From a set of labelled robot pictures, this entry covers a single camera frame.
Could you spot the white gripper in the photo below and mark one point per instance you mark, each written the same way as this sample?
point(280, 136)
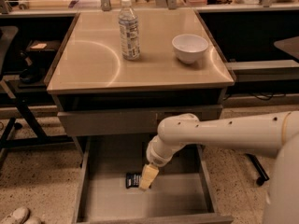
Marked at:
point(154, 159)

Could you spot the dark blue rxbar wrapper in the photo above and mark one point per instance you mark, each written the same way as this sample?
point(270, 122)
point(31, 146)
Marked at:
point(132, 180)

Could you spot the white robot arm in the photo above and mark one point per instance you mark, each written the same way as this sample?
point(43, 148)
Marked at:
point(275, 134)

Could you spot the open middle drawer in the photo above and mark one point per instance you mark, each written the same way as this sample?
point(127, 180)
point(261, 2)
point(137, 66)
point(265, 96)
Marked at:
point(180, 194)

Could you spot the grey upper drawer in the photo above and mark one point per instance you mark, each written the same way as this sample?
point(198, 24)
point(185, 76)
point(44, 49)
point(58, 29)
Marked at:
point(123, 121)

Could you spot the white shoe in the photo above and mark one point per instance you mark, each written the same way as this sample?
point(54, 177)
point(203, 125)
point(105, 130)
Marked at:
point(33, 220)
point(18, 216)

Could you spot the white ceramic bowl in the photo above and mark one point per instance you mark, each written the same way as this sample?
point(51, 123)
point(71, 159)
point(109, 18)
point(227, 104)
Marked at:
point(189, 48)

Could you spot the clear plastic water bottle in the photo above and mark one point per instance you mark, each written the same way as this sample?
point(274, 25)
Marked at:
point(129, 32)

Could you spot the black bag under desk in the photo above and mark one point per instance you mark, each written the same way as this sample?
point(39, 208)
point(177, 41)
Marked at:
point(32, 72)

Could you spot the brown box on shelf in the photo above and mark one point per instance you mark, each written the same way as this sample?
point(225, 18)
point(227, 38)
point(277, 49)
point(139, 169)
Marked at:
point(37, 45)

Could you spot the black chair frame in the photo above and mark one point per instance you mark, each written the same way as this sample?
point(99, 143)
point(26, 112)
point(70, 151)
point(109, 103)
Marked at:
point(7, 36)

